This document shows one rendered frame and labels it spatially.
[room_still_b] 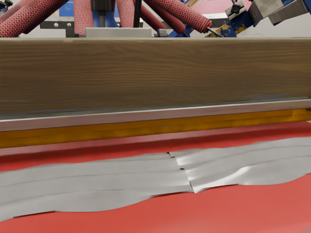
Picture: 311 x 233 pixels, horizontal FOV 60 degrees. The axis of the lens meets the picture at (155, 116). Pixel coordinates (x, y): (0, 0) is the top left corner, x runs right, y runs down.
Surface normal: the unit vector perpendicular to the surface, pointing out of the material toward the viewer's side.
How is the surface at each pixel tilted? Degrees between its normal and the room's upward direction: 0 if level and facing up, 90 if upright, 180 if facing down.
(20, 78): 90
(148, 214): 0
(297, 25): 90
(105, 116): 90
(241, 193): 0
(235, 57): 90
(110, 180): 31
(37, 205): 35
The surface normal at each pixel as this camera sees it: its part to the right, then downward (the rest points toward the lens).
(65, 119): 0.25, 0.28
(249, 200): 0.00, -0.96
